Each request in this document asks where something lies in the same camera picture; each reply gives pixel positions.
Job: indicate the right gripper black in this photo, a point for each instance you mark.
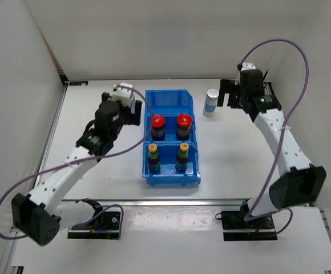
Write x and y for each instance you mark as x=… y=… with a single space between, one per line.
x=226 y=85

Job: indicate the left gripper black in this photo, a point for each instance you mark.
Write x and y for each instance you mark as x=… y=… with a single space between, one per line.
x=131 y=119

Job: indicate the silver-capped spice shaker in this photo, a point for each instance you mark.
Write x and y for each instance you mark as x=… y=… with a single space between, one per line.
x=210 y=103

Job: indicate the red-lid sauce jar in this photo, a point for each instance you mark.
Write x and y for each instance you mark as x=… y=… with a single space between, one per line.
x=184 y=123
x=158 y=125

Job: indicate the yellow-cap sauce bottle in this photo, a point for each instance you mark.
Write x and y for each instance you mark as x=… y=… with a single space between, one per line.
x=153 y=158
x=182 y=157

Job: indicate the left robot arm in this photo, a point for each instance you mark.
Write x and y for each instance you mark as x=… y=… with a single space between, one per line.
x=38 y=213

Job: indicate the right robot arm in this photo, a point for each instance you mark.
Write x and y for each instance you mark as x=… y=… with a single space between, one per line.
x=250 y=81

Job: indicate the blue bin far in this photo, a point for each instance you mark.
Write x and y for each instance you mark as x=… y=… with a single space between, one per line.
x=169 y=102

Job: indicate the blue bin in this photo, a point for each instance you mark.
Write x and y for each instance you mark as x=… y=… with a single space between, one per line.
x=169 y=102
x=170 y=130
x=168 y=174

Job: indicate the blue bin middle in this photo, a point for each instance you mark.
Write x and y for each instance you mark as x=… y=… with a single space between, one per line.
x=170 y=130

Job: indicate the blue bin near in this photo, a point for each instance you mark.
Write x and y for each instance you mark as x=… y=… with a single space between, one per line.
x=168 y=174

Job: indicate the left black corner label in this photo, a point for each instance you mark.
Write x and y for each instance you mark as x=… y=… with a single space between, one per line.
x=78 y=83

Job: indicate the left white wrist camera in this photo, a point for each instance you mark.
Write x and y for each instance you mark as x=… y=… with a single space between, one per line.
x=125 y=95

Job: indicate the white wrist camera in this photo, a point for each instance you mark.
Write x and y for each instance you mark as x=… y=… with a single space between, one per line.
x=125 y=95
x=244 y=66

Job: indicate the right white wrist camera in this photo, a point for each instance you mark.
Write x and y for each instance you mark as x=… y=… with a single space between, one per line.
x=244 y=66

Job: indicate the aluminium table edge rail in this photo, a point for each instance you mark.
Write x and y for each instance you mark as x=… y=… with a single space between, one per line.
x=171 y=202

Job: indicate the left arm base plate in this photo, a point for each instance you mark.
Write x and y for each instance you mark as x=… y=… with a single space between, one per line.
x=107 y=226

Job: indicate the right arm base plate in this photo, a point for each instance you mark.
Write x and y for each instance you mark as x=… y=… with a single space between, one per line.
x=236 y=229

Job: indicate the left side aluminium rail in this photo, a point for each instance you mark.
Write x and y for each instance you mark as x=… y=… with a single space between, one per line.
x=6 y=261

